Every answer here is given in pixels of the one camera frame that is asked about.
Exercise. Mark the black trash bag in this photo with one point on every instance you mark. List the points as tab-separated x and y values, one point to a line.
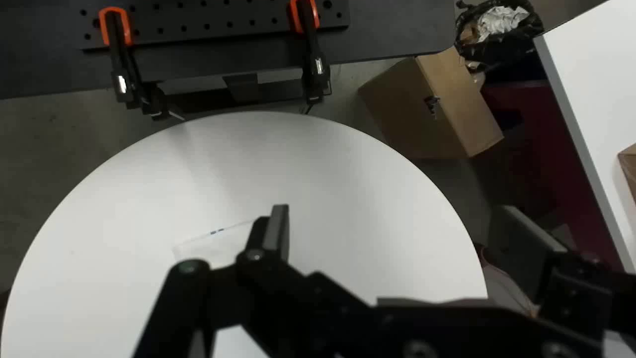
495	33

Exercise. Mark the white panel right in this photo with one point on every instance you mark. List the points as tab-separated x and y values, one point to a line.
590	67

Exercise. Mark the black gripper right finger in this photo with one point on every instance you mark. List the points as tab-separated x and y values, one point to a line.
566	288

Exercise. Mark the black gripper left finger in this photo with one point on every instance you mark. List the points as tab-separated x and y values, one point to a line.
268	246

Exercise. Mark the orange black clamp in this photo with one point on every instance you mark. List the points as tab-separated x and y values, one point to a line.
304	21
125	79

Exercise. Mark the orange black clamp right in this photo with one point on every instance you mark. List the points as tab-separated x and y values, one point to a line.
304	21

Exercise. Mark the orange black clamp left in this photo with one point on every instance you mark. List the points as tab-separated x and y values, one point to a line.
125	79

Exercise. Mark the brown cardboard box on floor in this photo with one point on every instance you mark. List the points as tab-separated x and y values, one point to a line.
429	109

